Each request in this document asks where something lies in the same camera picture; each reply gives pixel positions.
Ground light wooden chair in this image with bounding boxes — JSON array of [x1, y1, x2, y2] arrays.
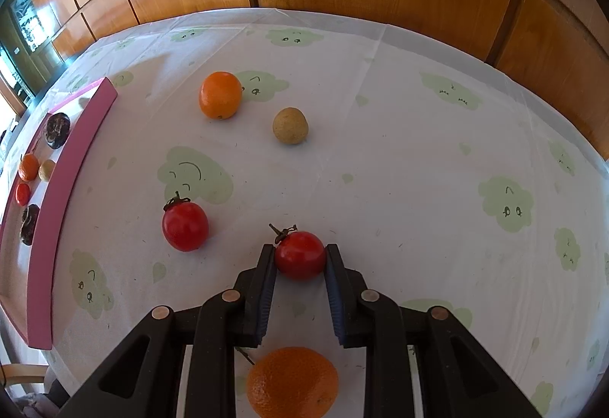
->
[[0, 362, 51, 388]]

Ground dark glass door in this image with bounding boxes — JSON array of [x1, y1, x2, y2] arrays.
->
[[0, 0, 62, 100]]

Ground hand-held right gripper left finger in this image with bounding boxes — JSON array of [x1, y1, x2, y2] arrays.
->
[[59, 243, 278, 418]]

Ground pink shallow tray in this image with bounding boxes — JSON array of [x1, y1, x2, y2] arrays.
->
[[0, 76, 119, 351]]

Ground round dark water chestnut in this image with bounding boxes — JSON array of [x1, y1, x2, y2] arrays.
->
[[19, 204, 41, 246]]

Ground lumpy dark water chestnut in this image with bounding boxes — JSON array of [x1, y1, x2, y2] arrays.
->
[[44, 112, 72, 149]]

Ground tangerine with stem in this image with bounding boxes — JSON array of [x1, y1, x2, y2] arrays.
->
[[18, 153, 40, 182]]

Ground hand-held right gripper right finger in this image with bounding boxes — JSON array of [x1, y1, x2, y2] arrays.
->
[[325, 243, 543, 418]]

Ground smooth orange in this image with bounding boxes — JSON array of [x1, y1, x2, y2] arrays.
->
[[198, 71, 243, 120], [246, 346, 340, 418]]

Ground red cherry tomato with stem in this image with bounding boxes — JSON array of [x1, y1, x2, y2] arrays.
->
[[269, 223, 327, 282], [162, 191, 210, 253]]

